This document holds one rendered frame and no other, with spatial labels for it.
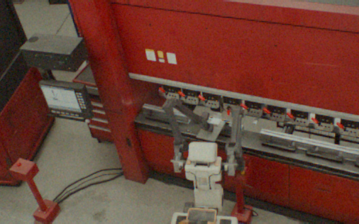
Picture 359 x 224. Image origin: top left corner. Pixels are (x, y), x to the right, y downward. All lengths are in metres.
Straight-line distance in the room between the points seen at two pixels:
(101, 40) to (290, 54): 1.60
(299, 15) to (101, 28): 1.64
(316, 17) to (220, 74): 1.02
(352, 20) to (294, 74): 0.67
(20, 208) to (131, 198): 1.23
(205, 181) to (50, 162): 2.65
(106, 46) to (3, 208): 2.43
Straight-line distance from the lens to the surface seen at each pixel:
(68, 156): 6.21
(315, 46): 3.84
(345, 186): 4.60
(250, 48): 4.02
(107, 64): 4.55
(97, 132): 6.02
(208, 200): 4.32
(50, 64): 4.44
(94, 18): 4.30
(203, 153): 3.95
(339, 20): 3.66
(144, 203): 5.45
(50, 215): 5.57
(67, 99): 4.61
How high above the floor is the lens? 4.19
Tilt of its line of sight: 41 degrees down
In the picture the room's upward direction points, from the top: 11 degrees counter-clockwise
